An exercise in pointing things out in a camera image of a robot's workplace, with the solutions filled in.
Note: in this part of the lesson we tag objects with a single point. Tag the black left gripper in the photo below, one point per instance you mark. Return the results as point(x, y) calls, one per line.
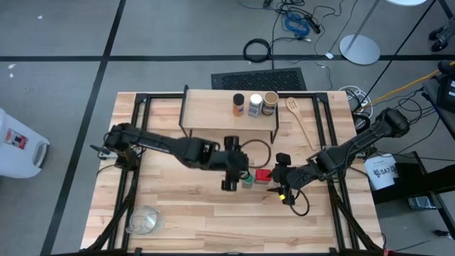
point(231, 161)

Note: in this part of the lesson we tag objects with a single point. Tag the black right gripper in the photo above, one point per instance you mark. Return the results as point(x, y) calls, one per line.
point(289, 177)

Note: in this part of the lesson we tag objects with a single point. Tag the oregano jar green lid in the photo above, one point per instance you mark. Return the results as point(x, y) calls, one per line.
point(248, 177)

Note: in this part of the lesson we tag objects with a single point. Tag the red smoked paprika tin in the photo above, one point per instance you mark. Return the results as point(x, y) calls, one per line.
point(262, 175)

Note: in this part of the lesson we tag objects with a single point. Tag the orange turmeric bottle black cap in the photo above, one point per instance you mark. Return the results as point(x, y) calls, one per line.
point(238, 99)

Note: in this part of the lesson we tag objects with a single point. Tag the bagel sesame jar white lid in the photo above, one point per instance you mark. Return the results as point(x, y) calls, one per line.
point(255, 99)

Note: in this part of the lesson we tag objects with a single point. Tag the furikake seasoning jar tan lid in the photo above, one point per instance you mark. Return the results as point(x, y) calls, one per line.
point(271, 98)

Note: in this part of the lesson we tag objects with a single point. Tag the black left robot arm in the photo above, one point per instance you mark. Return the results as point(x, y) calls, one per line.
point(160, 145)

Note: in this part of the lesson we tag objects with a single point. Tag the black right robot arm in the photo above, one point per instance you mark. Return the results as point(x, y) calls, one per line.
point(355, 145)

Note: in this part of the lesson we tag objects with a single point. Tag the yellow tape tag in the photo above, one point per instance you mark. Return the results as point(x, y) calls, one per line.
point(282, 196)

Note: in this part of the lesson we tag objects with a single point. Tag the black keyboard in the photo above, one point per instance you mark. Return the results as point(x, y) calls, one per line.
point(259, 80)

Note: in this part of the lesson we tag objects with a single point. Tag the black side table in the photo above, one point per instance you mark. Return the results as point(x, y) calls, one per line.
point(419, 177)

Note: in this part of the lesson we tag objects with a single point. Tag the grey round-base lamp stand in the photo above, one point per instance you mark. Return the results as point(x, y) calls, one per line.
point(359, 49)

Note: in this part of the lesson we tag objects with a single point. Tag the black power strip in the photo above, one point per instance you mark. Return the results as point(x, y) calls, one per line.
point(314, 25)

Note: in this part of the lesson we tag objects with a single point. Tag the thin black slanted pole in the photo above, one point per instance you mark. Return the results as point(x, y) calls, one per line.
point(392, 60)

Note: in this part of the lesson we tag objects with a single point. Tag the black wheeled chair base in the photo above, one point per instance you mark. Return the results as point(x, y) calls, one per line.
point(444, 35)

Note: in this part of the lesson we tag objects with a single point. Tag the white plastic bin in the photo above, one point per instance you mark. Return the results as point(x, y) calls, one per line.
point(17, 149)

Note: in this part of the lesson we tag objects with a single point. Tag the wooden shelf black metal frame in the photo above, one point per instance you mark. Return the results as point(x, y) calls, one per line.
point(206, 110)

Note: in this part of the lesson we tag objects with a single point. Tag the black metal table frame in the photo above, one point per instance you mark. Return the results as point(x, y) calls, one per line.
point(160, 95)

